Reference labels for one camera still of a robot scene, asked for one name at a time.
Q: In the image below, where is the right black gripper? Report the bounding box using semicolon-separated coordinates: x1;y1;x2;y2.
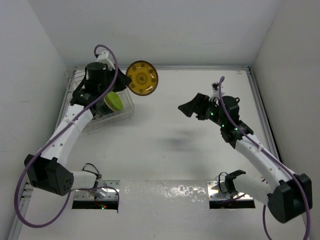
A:
178;92;226;127

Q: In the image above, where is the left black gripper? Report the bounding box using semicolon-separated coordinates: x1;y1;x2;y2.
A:
98;64;131;96

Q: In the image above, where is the lime green plate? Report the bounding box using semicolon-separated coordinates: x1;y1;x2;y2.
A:
103;91;124;112

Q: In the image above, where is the yellow patterned plate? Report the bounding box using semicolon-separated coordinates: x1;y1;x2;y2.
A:
125;60;159;96

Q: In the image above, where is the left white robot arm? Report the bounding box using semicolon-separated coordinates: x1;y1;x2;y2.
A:
24;62;132;196

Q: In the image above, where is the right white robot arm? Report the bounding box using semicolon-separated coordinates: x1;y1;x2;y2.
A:
178;93;313;224

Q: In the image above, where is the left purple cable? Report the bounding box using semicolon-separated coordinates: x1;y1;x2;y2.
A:
14;44;121;228

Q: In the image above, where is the purple cable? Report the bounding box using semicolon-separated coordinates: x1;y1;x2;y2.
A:
216;76;313;240
14;44;121;228

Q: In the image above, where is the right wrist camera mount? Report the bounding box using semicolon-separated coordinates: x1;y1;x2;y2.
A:
211;82;220;98

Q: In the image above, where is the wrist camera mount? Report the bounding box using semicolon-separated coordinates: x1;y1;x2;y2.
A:
95;50;115;70
211;82;220;98

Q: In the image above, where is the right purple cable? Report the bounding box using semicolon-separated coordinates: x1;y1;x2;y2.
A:
216;76;313;240

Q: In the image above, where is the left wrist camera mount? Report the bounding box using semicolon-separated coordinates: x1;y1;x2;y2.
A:
95;50;115;70

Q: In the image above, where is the wire dish rack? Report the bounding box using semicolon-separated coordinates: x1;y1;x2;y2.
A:
59;68;135;133

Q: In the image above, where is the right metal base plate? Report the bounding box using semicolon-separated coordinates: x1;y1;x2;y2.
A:
207;180;253;202

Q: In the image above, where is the metal base plate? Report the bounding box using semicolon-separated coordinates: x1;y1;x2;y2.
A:
73;180;121;202
207;180;253;202

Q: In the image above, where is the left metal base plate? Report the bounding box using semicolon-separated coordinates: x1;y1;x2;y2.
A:
73;180;121;202

